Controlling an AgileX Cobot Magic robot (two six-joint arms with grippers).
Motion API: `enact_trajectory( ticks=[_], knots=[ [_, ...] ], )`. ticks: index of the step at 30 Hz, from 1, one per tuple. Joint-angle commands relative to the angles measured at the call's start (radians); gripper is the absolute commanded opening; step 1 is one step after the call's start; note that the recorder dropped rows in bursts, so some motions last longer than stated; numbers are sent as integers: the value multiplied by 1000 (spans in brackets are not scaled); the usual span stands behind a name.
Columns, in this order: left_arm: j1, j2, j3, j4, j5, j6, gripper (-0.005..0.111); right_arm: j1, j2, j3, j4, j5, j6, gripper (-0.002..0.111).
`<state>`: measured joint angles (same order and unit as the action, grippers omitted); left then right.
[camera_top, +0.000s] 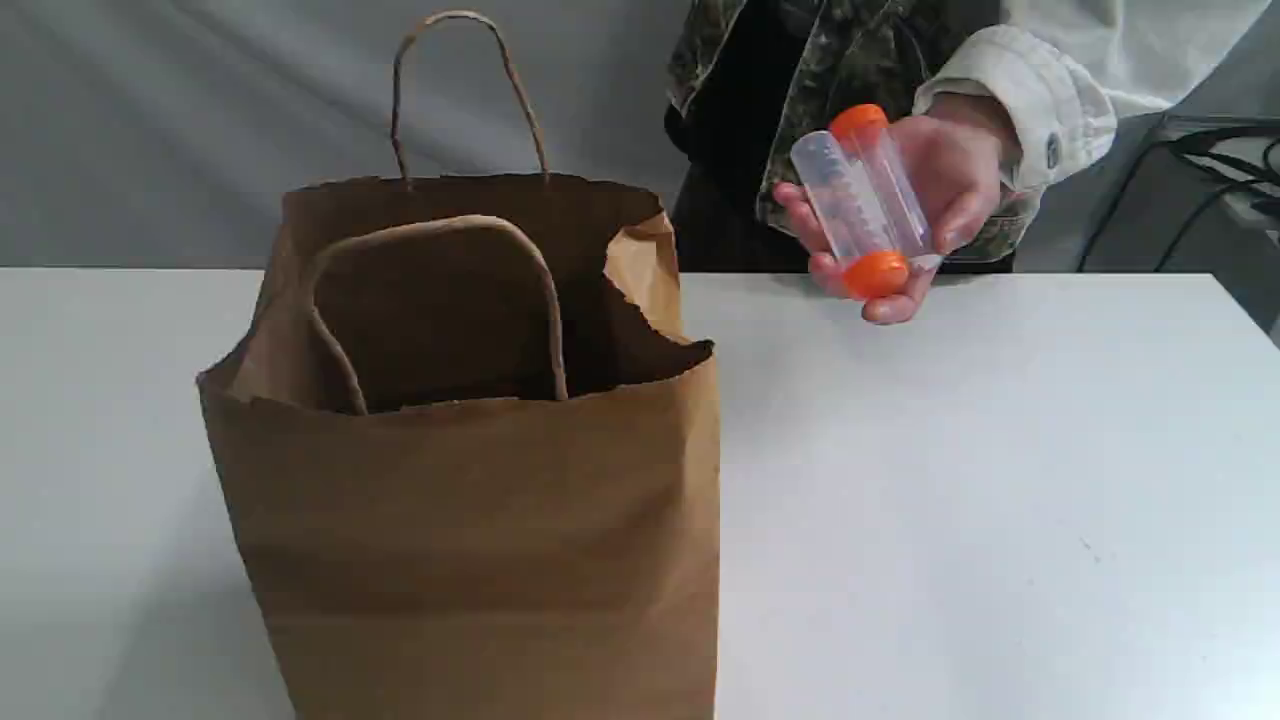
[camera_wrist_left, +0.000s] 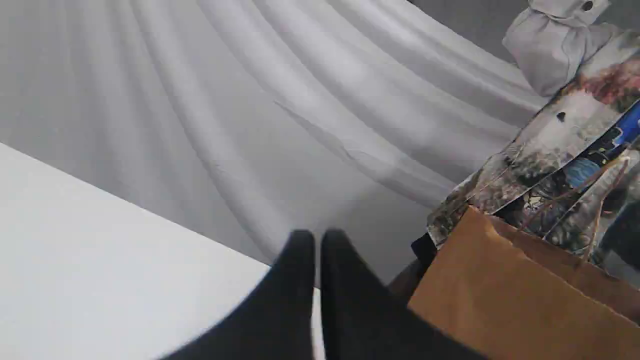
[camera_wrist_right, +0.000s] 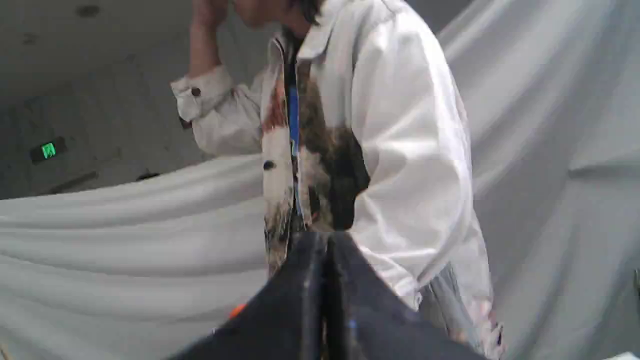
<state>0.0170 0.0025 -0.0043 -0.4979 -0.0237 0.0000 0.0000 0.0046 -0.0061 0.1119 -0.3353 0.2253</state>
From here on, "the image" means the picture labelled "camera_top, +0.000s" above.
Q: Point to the person's left hand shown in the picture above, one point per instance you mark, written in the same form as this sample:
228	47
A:
954	154

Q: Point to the clear tube orange cap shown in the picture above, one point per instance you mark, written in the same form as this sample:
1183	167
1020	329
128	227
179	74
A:
893	210
859	235

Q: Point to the clear tube orange cap front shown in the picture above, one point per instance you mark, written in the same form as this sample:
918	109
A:
859	235

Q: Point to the brown paper bag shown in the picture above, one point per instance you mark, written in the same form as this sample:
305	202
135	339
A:
470	461

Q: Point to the person's left forearm white sleeve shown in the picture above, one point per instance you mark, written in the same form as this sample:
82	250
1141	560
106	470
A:
1067	72

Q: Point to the person's torso camouflage vest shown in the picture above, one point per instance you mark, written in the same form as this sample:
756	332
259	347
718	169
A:
750	77

